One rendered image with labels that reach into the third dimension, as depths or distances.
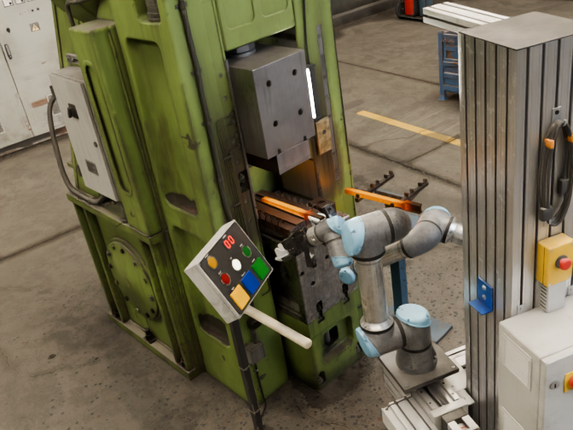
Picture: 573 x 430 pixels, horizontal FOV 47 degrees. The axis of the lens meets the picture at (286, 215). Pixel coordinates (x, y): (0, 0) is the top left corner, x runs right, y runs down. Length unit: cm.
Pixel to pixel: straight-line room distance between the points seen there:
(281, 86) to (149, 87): 61
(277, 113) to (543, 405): 157
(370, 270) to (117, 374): 227
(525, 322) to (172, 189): 183
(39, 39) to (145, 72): 497
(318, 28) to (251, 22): 40
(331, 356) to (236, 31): 175
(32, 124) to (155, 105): 508
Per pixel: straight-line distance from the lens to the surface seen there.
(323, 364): 354
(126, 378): 404
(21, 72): 793
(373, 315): 227
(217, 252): 264
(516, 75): 171
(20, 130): 805
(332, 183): 341
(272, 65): 280
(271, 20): 296
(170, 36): 266
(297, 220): 312
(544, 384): 198
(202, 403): 372
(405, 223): 215
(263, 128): 281
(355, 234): 208
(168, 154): 313
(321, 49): 319
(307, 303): 323
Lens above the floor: 252
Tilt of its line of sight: 29 degrees down
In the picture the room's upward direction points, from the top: 10 degrees counter-clockwise
